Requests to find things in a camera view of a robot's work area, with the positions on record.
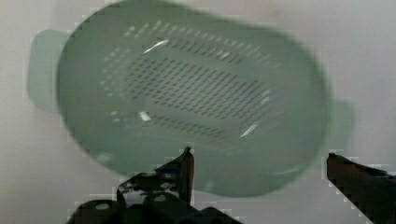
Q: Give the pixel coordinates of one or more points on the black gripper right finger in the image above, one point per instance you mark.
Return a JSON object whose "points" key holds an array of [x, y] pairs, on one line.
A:
{"points": [[371, 190]]}

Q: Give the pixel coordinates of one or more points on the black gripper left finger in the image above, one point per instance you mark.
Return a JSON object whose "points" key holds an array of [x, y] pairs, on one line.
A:
{"points": [[160, 197]]}

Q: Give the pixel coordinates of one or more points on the green plastic strainer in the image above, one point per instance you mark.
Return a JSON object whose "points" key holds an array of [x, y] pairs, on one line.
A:
{"points": [[139, 81]]}

